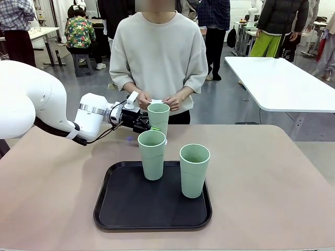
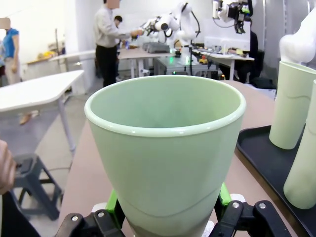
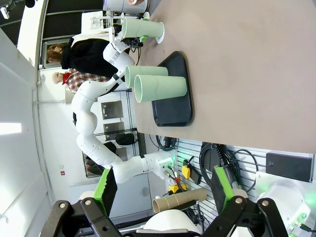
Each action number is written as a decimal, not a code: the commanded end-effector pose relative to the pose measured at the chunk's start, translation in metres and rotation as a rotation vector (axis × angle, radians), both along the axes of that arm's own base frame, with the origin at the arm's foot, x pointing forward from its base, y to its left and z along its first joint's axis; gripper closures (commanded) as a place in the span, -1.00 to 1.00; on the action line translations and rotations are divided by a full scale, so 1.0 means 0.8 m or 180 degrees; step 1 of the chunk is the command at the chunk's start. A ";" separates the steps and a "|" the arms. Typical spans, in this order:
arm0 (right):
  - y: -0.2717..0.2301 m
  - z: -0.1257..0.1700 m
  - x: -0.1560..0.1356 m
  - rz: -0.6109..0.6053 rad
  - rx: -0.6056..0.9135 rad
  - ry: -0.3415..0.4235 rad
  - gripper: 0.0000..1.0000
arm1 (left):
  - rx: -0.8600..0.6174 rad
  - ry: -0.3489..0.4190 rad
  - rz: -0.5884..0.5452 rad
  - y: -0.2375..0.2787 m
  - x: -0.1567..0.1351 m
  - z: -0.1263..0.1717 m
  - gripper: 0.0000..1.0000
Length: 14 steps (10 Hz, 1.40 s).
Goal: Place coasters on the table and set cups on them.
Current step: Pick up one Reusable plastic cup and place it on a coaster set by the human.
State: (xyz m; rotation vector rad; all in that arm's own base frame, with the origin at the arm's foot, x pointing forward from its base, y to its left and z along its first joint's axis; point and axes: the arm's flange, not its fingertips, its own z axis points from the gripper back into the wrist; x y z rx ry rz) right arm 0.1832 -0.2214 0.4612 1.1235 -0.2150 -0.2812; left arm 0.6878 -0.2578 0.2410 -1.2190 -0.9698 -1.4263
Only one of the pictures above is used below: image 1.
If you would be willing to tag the black backpack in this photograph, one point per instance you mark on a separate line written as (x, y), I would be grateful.
(231, 38)

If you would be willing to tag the person's right forearm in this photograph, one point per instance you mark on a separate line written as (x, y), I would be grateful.
(131, 89)

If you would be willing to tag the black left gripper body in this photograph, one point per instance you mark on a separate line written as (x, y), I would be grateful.
(131, 119)

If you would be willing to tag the grey plastic step stool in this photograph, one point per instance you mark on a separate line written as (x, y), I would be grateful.
(82, 70)

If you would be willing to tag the person's right hand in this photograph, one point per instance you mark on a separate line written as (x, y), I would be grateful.
(142, 99)

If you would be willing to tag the pale green plastic cup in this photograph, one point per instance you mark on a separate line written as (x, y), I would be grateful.
(159, 117)
(153, 164)
(193, 180)

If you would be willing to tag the person in blue checked shirt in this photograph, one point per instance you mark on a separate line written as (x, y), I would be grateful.
(213, 13)

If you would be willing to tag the white background table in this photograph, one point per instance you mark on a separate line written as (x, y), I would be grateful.
(274, 83)

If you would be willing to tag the person in beige top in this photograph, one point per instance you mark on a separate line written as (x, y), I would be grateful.
(157, 52)

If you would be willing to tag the person in light clothing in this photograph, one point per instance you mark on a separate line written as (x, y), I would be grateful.
(325, 52)

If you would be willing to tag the white background desk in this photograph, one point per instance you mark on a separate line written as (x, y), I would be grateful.
(44, 31)

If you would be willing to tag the seated person in floral shirt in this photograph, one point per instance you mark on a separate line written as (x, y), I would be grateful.
(78, 31)

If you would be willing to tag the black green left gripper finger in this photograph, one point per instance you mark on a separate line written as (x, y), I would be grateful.
(142, 128)
(144, 117)

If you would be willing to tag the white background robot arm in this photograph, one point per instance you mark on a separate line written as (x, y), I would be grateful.
(252, 10)

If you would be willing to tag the grey wall electrical box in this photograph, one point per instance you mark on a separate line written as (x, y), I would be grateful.
(40, 15)

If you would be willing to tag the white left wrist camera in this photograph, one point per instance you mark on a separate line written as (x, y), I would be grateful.
(132, 98)

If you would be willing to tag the person in plaid shirt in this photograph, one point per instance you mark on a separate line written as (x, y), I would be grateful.
(15, 15)

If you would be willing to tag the grey background workbench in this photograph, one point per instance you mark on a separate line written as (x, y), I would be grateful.
(244, 39)

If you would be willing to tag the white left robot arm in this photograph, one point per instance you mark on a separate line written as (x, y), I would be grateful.
(26, 99)

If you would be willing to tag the person's left hand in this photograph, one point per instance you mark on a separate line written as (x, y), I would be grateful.
(174, 102)

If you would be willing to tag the person in black printed trousers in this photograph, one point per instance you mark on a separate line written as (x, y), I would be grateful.
(290, 52)

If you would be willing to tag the black plastic serving tray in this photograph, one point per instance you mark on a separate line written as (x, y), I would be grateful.
(146, 206)

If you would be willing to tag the person in black puffer jacket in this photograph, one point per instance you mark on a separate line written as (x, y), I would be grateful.
(282, 15)

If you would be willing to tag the person's left forearm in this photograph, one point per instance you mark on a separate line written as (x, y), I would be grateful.
(185, 92)

